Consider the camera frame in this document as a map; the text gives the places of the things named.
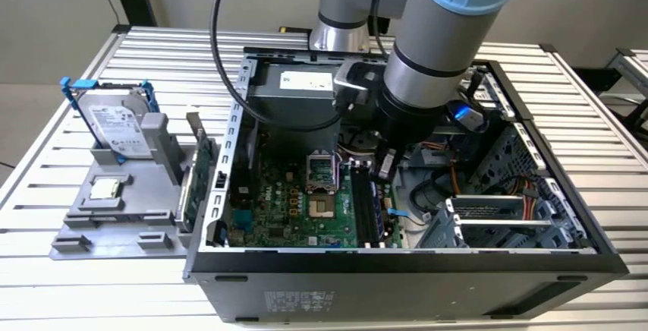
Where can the green graphics card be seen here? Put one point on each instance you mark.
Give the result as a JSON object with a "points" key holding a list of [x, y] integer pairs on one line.
{"points": [[203, 179]]}

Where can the perforated metal disk bay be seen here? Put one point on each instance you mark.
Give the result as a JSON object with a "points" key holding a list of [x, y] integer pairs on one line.
{"points": [[505, 149]]}

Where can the hard disk in blue carrier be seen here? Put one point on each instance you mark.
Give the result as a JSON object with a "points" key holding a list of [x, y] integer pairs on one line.
{"points": [[113, 126]]}

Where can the aluminium slat side table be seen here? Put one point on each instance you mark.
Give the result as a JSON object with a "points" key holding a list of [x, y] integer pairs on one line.
{"points": [[628, 61]]}

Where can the black and yellow tag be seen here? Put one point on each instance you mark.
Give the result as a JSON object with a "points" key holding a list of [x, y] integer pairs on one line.
{"points": [[291, 30]]}

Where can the black camera bracket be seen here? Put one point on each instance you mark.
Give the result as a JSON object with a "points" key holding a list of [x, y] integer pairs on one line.
{"points": [[367, 78]]}

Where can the green motherboard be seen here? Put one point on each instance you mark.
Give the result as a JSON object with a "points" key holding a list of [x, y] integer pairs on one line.
{"points": [[329, 232]]}

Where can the silver power supply unit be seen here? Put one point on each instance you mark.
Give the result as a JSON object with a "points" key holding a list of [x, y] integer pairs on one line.
{"points": [[293, 103]]}

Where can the black open PC case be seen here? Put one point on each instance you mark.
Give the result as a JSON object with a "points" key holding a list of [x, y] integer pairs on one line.
{"points": [[355, 293]]}

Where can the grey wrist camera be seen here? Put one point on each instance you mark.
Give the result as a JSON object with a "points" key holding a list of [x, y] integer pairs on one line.
{"points": [[344, 76]]}

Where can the CPU socket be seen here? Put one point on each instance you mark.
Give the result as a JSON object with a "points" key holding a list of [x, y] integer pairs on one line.
{"points": [[321, 205]]}

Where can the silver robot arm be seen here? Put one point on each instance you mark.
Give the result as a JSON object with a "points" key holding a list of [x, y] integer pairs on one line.
{"points": [[445, 35]]}

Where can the silver CPU chip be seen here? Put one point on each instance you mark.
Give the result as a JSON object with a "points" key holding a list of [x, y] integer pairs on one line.
{"points": [[105, 190]]}

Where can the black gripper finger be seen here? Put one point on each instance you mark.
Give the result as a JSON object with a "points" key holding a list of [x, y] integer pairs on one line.
{"points": [[387, 164]]}

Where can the black case fan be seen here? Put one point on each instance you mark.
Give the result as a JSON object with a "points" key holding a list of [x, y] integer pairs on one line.
{"points": [[248, 164]]}

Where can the round grey case speaker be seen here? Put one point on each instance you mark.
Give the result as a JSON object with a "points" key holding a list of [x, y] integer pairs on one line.
{"points": [[361, 139]]}

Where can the grey parts rack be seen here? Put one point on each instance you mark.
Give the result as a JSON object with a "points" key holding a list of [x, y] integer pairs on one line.
{"points": [[147, 179]]}

